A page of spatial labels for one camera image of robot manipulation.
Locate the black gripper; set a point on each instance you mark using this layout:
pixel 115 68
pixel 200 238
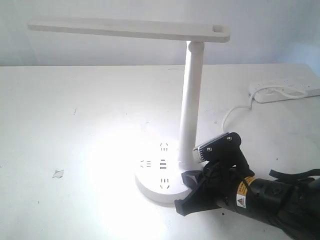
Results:
pixel 210 191

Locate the white desk lamp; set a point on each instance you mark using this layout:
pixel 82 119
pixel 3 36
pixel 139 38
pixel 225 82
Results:
pixel 159 174

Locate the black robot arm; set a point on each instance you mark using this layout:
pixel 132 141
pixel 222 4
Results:
pixel 290 202

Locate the white power strip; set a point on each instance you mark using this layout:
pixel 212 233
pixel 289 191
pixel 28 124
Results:
pixel 284 89

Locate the small torn paper scrap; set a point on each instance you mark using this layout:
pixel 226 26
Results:
pixel 58 174

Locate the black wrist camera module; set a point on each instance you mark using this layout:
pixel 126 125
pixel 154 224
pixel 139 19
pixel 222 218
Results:
pixel 224 150

